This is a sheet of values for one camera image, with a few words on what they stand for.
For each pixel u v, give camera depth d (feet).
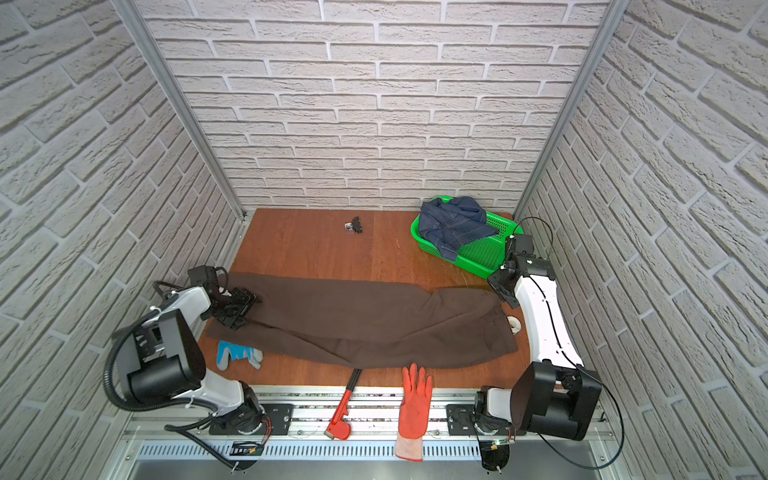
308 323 2.89
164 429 2.04
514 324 2.90
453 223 3.38
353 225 3.73
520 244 2.08
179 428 2.00
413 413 2.43
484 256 3.19
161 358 1.51
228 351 2.65
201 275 2.42
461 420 2.42
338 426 2.37
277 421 2.39
